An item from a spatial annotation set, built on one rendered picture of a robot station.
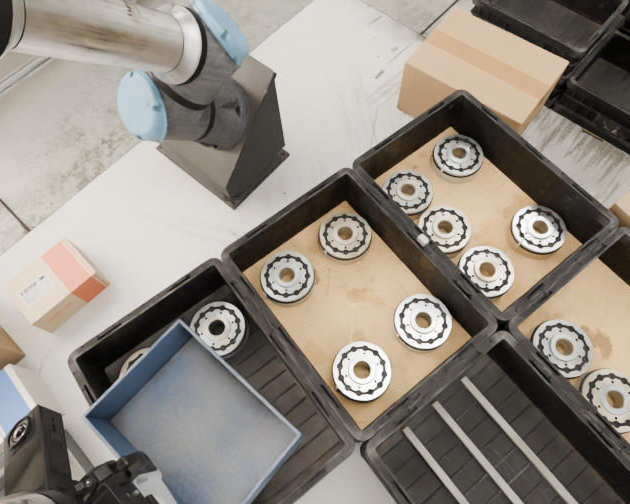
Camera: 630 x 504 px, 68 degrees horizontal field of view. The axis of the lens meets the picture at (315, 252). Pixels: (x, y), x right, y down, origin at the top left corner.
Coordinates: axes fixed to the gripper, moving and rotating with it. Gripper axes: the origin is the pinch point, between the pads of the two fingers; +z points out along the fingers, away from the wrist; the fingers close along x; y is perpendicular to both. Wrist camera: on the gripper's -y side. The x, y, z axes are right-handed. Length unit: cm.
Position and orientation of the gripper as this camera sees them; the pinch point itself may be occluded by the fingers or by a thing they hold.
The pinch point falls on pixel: (144, 480)
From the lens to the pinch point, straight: 59.4
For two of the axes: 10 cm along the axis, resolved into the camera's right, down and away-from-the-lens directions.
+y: 7.2, 6.2, -3.0
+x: 6.8, -7.2, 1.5
